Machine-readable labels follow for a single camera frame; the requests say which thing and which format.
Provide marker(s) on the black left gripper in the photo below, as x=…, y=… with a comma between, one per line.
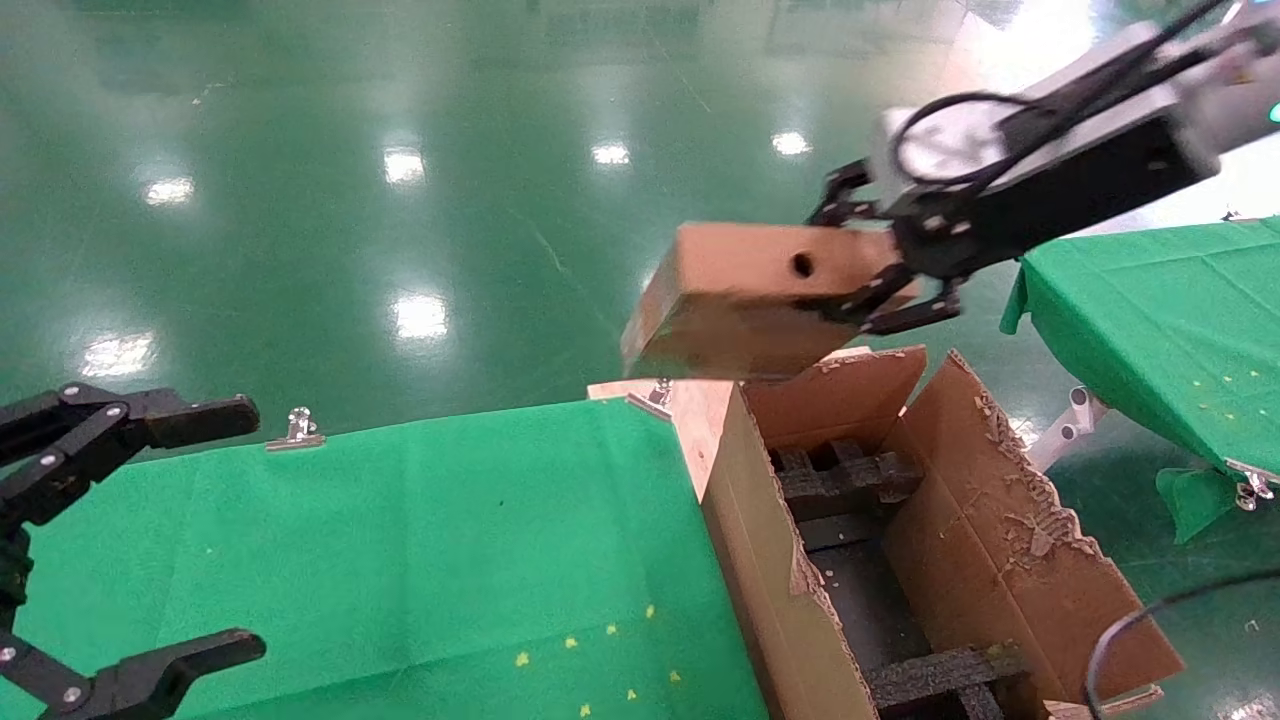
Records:
x=10, y=570

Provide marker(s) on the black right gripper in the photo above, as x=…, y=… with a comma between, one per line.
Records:
x=1060, y=190

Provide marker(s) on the small brown cardboard box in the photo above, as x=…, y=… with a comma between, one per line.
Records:
x=740, y=290

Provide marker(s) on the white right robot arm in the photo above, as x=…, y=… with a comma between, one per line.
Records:
x=1245, y=90

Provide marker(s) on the black foam carton insert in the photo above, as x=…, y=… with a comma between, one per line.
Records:
x=850, y=480

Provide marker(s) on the large open cardboard carton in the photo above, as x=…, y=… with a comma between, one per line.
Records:
x=1000, y=560

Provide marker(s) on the grey flat box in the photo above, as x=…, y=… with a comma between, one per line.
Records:
x=870, y=610

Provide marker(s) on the silver binder clip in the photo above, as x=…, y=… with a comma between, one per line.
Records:
x=298, y=432
x=1250, y=488
x=655, y=400

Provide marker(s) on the green tablecloth with yellow marks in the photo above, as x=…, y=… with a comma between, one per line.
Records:
x=400, y=550

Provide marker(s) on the light wooden board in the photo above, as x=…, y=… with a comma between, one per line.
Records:
x=705, y=440

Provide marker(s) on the green tablecloth with hanging corner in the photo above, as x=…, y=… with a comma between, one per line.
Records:
x=1150, y=320

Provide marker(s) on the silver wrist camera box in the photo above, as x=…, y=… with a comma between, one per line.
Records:
x=945, y=150

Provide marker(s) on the white table leg frame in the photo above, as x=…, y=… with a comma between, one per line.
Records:
x=1070, y=425

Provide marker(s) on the grey metal camera bracket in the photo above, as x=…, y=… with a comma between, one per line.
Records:
x=1090, y=62

